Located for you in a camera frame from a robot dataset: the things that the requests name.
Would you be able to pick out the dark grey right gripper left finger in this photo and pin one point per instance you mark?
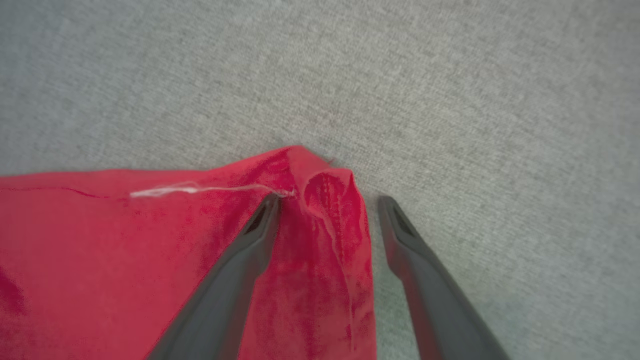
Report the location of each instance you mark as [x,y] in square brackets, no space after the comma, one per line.
[225,295]

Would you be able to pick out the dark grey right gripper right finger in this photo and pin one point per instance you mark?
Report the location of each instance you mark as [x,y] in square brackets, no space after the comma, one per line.
[435,300]

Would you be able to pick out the red cloth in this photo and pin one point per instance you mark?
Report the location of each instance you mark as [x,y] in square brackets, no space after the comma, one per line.
[100,260]

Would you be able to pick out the grey fabric sofa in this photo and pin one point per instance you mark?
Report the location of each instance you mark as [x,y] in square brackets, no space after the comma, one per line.
[400,100]

